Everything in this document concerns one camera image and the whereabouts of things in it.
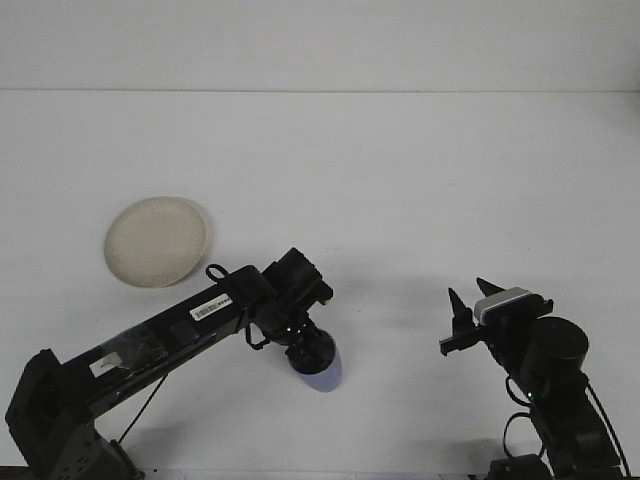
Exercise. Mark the pale blue cup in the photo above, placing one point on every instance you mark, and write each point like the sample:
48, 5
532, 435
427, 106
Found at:
330, 380

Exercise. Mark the pale round plate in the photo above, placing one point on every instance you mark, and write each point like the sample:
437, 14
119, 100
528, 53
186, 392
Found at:
155, 242

